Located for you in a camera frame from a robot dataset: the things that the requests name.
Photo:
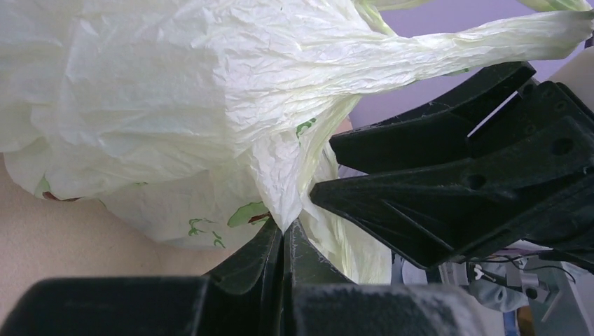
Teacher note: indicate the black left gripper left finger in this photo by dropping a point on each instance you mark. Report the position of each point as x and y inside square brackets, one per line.
[237, 297]

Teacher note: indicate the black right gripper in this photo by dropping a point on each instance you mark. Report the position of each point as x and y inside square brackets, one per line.
[530, 176]

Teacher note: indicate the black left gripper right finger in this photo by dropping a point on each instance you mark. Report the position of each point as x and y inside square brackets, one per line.
[320, 300]

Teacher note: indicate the green plastic bag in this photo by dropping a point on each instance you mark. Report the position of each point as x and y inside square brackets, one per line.
[197, 121]

